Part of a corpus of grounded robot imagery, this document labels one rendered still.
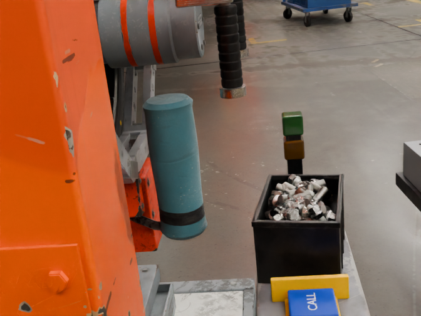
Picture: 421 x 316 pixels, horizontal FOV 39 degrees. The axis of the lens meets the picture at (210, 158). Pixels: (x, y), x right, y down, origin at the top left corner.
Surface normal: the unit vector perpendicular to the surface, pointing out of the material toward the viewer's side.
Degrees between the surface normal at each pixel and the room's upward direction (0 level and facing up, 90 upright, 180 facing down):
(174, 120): 88
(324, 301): 0
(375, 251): 0
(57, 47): 90
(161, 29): 86
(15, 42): 90
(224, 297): 0
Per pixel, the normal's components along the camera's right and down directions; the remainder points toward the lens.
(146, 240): -0.07, 0.35
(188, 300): -0.11, -0.93
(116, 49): -0.04, 0.63
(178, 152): 0.26, 0.30
